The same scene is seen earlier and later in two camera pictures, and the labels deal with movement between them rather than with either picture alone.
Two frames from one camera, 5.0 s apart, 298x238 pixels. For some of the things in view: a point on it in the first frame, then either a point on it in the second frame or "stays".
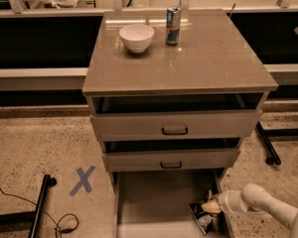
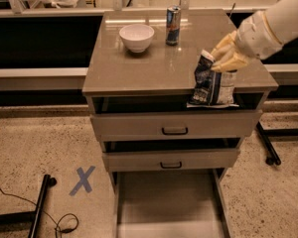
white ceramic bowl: x=137 y=37 stays
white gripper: x=225 y=202 → x=256 y=36
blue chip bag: x=203 y=217 → x=212 y=88
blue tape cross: x=83 y=179 stays
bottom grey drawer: x=156 y=203 stays
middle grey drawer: x=153 y=160 stays
